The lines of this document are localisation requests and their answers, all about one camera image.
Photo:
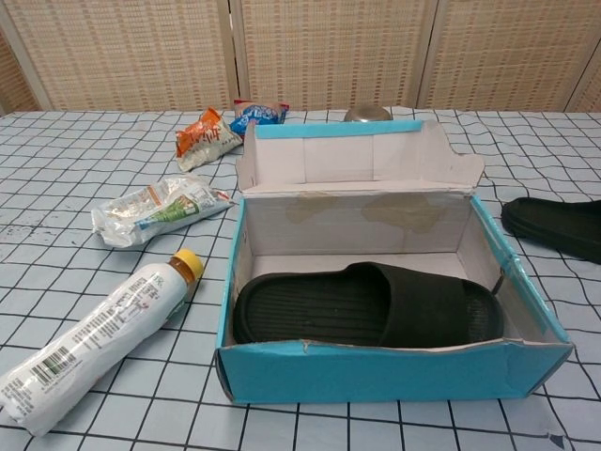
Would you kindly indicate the grey checked tablecloth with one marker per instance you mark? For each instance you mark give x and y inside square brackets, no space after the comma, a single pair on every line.
[70,150]

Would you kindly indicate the white green crumpled snack bag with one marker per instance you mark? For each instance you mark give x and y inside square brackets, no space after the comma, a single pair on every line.
[141,216]

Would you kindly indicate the blue cardboard shoe box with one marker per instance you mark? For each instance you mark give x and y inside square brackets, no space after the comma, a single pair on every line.
[375,371]

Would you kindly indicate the black rubber slipper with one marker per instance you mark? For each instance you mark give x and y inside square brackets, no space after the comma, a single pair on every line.
[559,225]
[413,300]

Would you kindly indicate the small metal bowl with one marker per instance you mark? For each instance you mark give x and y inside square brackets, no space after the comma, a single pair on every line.
[367,114]

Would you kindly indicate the white bottle yellow cap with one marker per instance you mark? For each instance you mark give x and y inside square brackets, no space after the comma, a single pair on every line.
[94,343]

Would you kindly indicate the orange white snack bag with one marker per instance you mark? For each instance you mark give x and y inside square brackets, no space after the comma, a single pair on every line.
[202,141]

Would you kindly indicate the woven bamboo screen panel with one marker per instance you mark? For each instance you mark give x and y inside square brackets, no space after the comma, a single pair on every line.
[591,101]
[14,80]
[127,51]
[512,51]
[328,51]

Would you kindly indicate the blue red snack bag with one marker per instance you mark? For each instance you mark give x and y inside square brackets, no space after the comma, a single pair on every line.
[256,115]

